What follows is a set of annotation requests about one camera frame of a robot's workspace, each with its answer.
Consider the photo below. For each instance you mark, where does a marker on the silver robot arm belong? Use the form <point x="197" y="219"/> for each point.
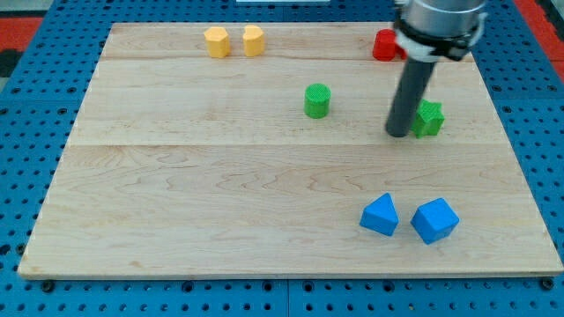
<point x="428" y="30"/>

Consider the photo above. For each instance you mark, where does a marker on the green star block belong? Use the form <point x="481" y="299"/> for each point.
<point x="429" y="119"/>

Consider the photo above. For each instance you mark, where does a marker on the green cylinder block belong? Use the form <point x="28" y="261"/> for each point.
<point x="317" y="100"/>

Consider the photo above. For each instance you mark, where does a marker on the wooden board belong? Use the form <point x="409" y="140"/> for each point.
<point x="182" y="166"/>

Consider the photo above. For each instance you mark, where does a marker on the blue triangle block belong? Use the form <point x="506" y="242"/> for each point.
<point x="380" y="216"/>

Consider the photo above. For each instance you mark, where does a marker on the yellow heart block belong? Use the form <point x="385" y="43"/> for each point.
<point x="253" y="40"/>

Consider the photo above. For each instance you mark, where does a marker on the yellow hexagon block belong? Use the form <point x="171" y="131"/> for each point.
<point x="217" y="42"/>

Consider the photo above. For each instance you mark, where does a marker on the red block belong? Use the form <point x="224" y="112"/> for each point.
<point x="385" y="47"/>

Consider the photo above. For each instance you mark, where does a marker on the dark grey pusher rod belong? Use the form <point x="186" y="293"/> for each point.
<point x="410" y="90"/>

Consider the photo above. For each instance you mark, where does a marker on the blue cube block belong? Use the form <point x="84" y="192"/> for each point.
<point x="434" y="220"/>

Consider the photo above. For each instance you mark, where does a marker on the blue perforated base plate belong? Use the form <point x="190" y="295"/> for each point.
<point x="42" y="97"/>

